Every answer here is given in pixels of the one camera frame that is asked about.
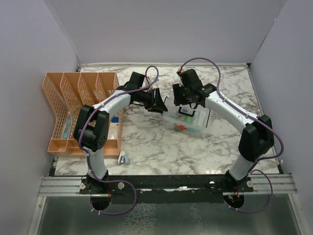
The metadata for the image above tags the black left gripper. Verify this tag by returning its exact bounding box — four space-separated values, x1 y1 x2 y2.
137 88 168 114

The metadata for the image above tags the clear box lid black handle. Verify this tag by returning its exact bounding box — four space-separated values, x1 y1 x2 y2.
163 105 211 129

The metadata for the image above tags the clear plastic medicine box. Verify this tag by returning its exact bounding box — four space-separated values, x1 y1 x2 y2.
162 96 211 135

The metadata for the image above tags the white gauze pouch blue print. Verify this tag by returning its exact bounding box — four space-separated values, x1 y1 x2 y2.
108 116 119 140

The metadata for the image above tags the small green packet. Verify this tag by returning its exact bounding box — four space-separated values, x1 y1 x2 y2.
180 116 193 123

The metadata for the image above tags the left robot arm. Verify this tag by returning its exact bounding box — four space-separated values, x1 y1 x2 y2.
73 72 168 193

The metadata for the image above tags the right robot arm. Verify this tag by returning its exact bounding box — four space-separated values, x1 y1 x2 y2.
173 69 274 191

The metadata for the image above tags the white teal thermometer case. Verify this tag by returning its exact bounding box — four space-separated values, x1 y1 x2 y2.
118 151 130 165

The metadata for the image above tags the orange plastic file organizer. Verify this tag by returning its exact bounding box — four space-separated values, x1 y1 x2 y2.
42 72 120 158

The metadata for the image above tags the blue item in organizer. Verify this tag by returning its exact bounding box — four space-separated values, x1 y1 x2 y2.
62 113 72 139

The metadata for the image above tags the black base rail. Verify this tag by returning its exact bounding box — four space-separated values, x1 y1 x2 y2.
79 174 253 204

